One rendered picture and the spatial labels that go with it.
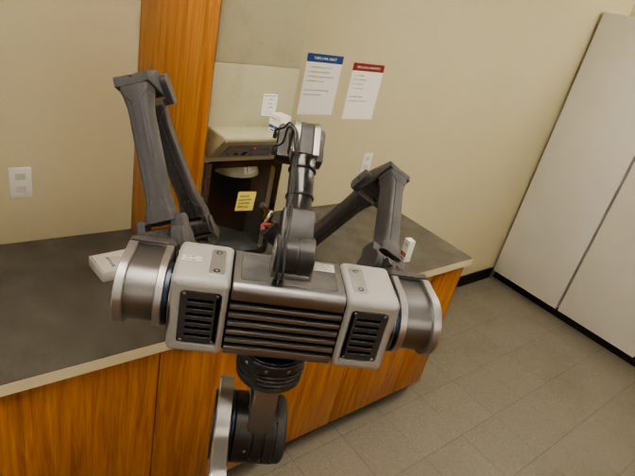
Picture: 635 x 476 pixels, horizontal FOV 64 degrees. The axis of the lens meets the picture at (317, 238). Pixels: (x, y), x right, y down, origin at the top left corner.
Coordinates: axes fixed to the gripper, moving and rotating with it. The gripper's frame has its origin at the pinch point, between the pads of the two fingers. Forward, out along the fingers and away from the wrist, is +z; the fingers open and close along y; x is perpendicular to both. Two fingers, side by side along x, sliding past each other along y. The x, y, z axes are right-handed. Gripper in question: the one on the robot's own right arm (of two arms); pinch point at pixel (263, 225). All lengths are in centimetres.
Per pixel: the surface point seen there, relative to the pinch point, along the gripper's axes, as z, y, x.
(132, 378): -19, 10, 64
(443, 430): -44, -159, 3
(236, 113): 5.6, 37.9, -17.8
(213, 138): 1.4, 39.8, -5.9
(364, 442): -29, -127, 36
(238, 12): 5, 63, -36
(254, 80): 5, 42, -29
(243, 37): 5, 56, -33
